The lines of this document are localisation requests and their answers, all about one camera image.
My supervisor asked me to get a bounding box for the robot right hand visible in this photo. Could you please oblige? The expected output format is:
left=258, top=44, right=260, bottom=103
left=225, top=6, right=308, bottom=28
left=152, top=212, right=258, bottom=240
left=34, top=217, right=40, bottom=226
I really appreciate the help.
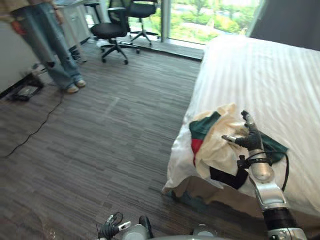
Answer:
left=221, top=110, right=264, bottom=152

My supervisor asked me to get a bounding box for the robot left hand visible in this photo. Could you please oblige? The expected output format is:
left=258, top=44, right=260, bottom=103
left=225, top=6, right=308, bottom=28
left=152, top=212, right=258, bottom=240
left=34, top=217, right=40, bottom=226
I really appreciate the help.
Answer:
left=96, top=211, right=132, bottom=240

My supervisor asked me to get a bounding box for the cream cloth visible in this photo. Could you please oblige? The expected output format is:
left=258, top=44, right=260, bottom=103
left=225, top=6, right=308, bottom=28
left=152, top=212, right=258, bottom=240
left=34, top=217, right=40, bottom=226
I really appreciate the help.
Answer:
left=194, top=102, right=251, bottom=180

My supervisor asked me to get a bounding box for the green and red garment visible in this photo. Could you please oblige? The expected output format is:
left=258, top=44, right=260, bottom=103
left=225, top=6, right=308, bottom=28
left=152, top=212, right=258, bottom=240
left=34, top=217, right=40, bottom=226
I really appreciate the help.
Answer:
left=188, top=111, right=289, bottom=166

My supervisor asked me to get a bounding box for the black cloth piece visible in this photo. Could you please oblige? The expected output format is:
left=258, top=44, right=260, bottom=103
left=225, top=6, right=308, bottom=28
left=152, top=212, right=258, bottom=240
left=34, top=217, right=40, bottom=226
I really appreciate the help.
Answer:
left=209, top=166, right=250, bottom=190

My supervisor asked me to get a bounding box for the white bed sheet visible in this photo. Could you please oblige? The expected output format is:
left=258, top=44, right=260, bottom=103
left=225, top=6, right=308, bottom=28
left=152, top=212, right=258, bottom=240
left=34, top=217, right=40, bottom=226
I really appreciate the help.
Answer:
left=162, top=34, right=320, bottom=219

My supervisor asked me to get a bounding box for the beige bed base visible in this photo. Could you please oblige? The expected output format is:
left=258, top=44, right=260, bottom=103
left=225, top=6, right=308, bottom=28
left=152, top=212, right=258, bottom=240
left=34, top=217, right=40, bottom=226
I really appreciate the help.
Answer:
left=171, top=176, right=320, bottom=227

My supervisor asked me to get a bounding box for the teal object under bed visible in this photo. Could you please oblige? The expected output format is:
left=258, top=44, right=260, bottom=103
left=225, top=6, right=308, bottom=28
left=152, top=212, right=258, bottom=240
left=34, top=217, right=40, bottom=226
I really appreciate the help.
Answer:
left=166, top=189, right=208, bottom=213

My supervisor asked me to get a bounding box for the silver robot torso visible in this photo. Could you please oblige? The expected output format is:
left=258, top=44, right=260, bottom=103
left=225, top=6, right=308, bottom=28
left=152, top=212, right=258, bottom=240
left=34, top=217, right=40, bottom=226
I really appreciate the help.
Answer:
left=149, top=223, right=218, bottom=240

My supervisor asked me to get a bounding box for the large glass window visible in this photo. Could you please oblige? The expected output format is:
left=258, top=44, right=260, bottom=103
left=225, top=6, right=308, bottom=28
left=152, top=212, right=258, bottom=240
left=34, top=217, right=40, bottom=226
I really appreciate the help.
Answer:
left=129, top=0, right=265, bottom=46

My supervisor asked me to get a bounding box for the black device on floor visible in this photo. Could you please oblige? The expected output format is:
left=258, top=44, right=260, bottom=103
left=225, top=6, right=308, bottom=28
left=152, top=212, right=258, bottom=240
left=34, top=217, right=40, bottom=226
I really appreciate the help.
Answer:
left=10, top=76, right=45, bottom=102

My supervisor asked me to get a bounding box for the black office chair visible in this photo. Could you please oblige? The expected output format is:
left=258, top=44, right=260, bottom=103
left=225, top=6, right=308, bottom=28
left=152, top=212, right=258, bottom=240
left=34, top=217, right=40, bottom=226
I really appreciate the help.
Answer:
left=126, top=0, right=161, bottom=48
left=90, top=0, right=141, bottom=66

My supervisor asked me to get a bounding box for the person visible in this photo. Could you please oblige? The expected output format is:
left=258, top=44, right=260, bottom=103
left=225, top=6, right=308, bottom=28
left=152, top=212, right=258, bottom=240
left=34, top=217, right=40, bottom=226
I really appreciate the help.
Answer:
left=0, top=0, right=87, bottom=95

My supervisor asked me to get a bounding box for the white desk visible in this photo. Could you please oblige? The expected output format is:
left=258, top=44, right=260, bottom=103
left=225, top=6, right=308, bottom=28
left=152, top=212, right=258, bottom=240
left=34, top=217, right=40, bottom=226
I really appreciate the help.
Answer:
left=53, top=0, right=101, bottom=64

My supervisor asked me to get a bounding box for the person's hand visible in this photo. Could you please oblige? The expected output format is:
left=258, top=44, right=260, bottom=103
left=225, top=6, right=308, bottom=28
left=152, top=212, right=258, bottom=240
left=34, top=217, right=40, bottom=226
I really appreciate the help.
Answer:
left=55, top=8, right=65, bottom=25

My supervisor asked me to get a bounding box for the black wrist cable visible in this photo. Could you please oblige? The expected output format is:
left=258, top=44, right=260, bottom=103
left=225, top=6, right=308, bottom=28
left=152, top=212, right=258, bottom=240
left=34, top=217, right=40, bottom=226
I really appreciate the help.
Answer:
left=246, top=149, right=291, bottom=192

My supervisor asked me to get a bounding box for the black floor cable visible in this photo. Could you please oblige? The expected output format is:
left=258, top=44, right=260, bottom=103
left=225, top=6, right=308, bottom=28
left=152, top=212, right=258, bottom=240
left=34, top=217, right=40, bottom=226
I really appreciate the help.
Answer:
left=0, top=91, right=64, bottom=159

